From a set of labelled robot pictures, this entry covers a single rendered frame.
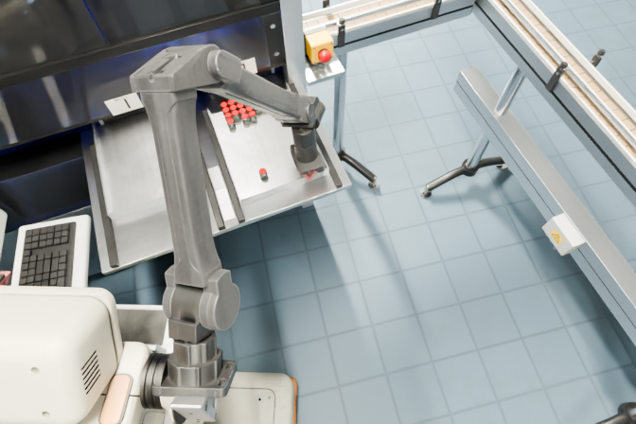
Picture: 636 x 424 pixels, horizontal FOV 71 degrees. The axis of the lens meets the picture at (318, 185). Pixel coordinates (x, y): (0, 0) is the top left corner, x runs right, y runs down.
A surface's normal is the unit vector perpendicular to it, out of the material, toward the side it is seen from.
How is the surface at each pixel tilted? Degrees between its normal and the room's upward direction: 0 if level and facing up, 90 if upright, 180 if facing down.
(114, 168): 0
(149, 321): 0
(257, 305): 0
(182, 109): 81
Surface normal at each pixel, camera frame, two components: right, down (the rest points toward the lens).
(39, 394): -0.04, 0.32
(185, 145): 0.91, 0.08
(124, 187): -0.02, -0.48
